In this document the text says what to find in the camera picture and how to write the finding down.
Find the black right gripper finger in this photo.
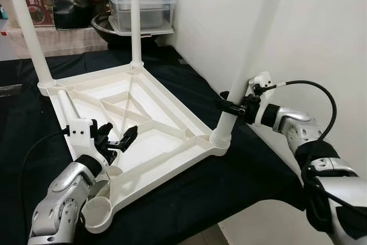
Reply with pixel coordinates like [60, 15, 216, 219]
[219, 99, 245, 115]

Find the white plastic table top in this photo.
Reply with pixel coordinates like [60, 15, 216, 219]
[37, 63, 230, 234]

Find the black tablecloth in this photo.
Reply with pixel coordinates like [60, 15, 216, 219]
[0, 47, 307, 245]

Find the beige cardboard box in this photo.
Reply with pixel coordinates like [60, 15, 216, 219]
[6, 26, 110, 59]

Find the black wok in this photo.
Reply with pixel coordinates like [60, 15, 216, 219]
[91, 14, 173, 48]

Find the long clear tape strip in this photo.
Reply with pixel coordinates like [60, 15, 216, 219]
[0, 84, 22, 94]

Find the clear plastic storage box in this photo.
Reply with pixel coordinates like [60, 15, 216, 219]
[108, 0, 177, 33]

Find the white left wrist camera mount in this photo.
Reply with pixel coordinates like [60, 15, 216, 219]
[64, 119, 98, 160]

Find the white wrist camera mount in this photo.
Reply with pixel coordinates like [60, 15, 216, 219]
[64, 119, 98, 160]
[245, 72, 276, 100]

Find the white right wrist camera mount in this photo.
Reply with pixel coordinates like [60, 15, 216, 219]
[245, 72, 276, 100]

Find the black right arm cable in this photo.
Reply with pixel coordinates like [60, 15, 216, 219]
[270, 80, 367, 245]

